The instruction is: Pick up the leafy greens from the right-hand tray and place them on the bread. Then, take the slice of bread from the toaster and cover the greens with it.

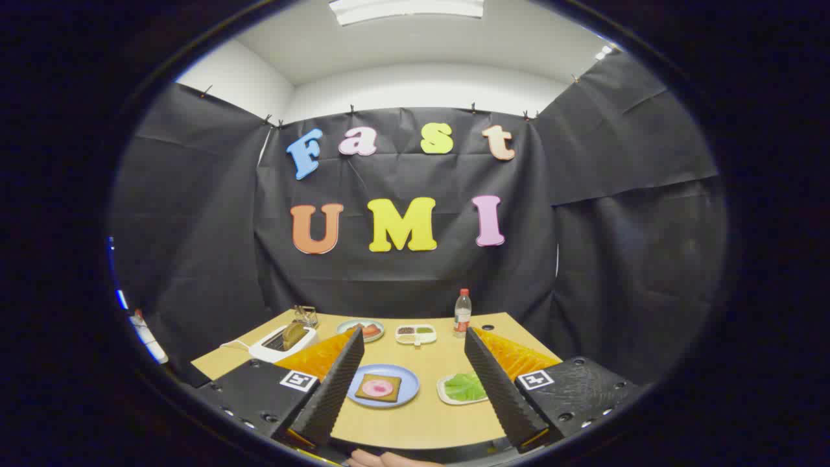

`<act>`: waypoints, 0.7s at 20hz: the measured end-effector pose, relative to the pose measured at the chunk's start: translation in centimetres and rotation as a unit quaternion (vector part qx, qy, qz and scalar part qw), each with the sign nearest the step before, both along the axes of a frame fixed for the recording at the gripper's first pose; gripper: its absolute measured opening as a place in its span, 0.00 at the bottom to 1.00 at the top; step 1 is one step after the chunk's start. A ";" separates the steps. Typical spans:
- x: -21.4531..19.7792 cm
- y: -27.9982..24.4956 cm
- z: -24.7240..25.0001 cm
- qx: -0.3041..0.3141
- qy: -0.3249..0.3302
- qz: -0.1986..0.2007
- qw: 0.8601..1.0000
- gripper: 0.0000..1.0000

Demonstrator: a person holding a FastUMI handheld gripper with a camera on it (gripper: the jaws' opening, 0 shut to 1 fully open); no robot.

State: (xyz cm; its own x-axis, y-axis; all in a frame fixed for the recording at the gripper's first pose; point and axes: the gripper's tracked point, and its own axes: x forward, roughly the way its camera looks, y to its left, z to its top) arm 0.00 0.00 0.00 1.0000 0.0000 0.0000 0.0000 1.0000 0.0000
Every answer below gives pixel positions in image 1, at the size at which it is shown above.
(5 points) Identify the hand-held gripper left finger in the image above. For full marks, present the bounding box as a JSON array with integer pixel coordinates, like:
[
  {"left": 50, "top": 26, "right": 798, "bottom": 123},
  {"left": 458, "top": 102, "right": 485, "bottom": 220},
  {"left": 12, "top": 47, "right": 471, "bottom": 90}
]
[{"left": 195, "top": 326, "right": 365, "bottom": 448}]

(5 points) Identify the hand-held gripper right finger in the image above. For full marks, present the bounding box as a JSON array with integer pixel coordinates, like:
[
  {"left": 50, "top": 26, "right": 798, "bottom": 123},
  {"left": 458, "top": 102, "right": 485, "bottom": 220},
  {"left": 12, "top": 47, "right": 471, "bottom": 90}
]
[{"left": 464, "top": 326, "right": 643, "bottom": 451}]

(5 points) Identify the green lettuce leaf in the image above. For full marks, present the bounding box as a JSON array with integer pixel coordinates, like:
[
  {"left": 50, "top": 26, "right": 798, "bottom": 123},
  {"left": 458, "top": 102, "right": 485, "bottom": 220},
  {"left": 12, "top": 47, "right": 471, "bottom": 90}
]
[{"left": 444, "top": 373, "right": 487, "bottom": 401}]

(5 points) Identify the white square plate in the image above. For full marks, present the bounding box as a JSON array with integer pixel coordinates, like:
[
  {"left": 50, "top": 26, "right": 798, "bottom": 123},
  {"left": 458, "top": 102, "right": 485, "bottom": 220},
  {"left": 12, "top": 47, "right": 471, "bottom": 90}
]
[{"left": 436, "top": 372, "right": 489, "bottom": 406}]

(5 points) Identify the square brown toast slice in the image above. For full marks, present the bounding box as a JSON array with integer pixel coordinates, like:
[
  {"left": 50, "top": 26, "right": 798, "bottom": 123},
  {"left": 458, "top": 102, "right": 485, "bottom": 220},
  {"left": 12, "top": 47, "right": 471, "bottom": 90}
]
[{"left": 355, "top": 374, "right": 403, "bottom": 403}]

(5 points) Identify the pale green round plate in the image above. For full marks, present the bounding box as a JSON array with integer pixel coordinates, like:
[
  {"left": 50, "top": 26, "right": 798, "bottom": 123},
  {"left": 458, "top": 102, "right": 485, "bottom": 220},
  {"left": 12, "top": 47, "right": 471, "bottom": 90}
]
[{"left": 336, "top": 318, "right": 385, "bottom": 343}]

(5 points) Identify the blue round plate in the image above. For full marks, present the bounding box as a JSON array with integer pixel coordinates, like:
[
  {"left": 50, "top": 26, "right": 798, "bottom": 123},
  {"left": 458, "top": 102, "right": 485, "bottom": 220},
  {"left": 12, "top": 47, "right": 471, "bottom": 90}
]
[{"left": 347, "top": 363, "right": 420, "bottom": 409}]

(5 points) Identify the white toaster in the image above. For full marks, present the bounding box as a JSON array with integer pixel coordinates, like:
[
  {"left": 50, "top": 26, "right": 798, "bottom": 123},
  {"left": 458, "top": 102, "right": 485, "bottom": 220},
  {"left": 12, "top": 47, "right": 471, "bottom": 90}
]
[{"left": 250, "top": 323, "right": 318, "bottom": 363}]

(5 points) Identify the clear plastic bottle red cap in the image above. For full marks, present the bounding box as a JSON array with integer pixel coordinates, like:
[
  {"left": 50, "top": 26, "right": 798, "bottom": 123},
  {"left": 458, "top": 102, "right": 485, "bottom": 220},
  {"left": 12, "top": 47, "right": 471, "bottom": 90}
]
[{"left": 454, "top": 289, "right": 472, "bottom": 338}]

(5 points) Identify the white divided condiment dish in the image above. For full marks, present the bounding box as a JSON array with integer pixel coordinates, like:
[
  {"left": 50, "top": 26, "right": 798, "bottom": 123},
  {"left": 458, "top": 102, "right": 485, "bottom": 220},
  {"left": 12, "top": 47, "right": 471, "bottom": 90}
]
[{"left": 395, "top": 324, "right": 438, "bottom": 346}]

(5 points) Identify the black backdrop cloth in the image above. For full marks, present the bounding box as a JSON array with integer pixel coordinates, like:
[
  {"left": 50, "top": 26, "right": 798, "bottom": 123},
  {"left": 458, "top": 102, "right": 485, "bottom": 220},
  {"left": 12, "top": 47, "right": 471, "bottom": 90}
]
[{"left": 110, "top": 52, "right": 730, "bottom": 390}]

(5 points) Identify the white plastic object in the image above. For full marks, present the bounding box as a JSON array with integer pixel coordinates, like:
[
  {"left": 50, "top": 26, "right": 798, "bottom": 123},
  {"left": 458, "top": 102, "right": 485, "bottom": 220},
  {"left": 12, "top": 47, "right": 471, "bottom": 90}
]
[{"left": 130, "top": 310, "right": 169, "bottom": 364}]

